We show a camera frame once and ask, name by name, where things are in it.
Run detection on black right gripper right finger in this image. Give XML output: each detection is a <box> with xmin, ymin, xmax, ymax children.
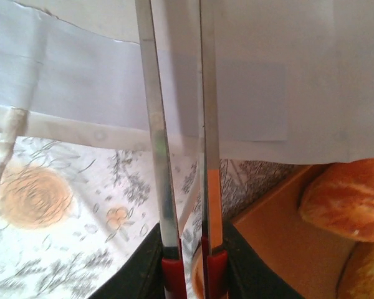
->
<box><xmin>223</xmin><ymin>217</ymin><xmax>307</xmax><ymax>299</ymax></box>

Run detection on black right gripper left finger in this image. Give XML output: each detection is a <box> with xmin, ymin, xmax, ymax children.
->
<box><xmin>92</xmin><ymin>222</ymin><xmax>166</xmax><ymax>299</ymax></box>

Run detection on orange glazed fake bread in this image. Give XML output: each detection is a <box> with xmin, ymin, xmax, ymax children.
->
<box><xmin>297</xmin><ymin>157</ymin><xmax>374</xmax><ymax>244</ymax></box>

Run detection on yellow fake bread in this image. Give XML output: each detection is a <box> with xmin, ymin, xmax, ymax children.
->
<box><xmin>339</xmin><ymin>239</ymin><xmax>374</xmax><ymax>299</ymax></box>

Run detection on steel tongs with red handles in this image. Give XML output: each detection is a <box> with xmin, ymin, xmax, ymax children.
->
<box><xmin>133</xmin><ymin>0</ymin><xmax>230</xmax><ymax>299</ymax></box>

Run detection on paper bag with animal print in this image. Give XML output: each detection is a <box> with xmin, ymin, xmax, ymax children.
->
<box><xmin>0</xmin><ymin>0</ymin><xmax>374</xmax><ymax>233</ymax></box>

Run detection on brown rectangular tray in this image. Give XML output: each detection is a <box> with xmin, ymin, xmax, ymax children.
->
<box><xmin>189</xmin><ymin>161</ymin><xmax>374</xmax><ymax>299</ymax></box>

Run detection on floral patterned table cover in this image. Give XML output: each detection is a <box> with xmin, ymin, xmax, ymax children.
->
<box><xmin>0</xmin><ymin>130</ymin><xmax>315</xmax><ymax>299</ymax></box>

